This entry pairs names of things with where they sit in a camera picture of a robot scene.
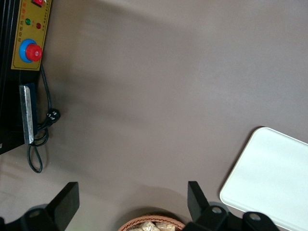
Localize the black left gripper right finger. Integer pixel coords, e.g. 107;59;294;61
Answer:
184;181;241;231

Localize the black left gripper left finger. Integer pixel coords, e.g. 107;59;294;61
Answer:
4;182;80;231

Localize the cream plastic tray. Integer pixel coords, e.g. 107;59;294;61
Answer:
219;127;308;231

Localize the clear rice cracker snack pack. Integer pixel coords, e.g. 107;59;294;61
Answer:
155;222;177;231
137;221;157;231

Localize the round brown wicker basket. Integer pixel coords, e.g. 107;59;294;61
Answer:
117;214;186;231

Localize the black control box yellow panel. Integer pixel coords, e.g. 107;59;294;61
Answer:
0;0;52;155

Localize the red emergency stop button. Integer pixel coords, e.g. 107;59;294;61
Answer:
19;38;43;63

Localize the silver metal bracket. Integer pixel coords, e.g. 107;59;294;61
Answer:
19;83;37;144

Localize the black power cord with plug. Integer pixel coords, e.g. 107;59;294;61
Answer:
26;64;62;174

